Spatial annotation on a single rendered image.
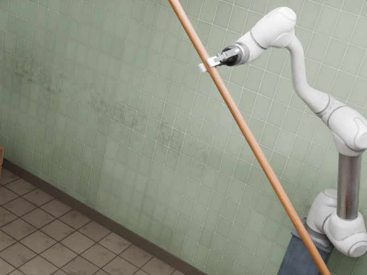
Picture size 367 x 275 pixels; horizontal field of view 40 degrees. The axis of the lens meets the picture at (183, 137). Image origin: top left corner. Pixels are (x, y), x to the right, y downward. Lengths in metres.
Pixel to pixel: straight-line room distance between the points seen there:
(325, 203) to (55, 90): 2.25
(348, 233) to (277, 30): 1.07
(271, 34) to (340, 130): 0.54
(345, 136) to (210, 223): 1.58
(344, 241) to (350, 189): 0.28
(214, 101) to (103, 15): 0.98
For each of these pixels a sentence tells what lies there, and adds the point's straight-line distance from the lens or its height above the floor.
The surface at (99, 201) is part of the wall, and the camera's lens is 4.07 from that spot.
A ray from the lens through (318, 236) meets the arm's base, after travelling 2.81.
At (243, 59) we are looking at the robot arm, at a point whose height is 1.95.
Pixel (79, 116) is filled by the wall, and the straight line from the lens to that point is 3.93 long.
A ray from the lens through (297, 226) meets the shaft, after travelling 1.86.
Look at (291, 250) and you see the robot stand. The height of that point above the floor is 0.90.
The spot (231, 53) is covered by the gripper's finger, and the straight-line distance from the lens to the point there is 1.88.
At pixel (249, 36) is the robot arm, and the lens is 2.06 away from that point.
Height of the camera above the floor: 2.49
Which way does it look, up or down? 25 degrees down
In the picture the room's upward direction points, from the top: 14 degrees clockwise
